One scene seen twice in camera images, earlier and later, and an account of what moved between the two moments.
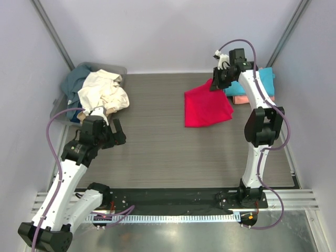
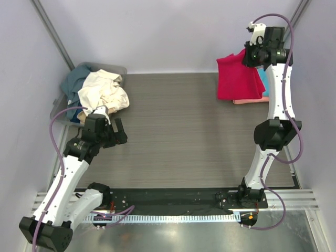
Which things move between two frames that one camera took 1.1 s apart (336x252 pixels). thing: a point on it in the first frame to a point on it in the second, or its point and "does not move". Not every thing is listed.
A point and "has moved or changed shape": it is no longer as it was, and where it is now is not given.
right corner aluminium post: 300,10 does not move
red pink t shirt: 204,107 has moved or changed shape
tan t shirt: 81,116 does not move
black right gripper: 216,84 to 247,61
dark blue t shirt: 75,118 does not move
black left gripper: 119,136 does not move
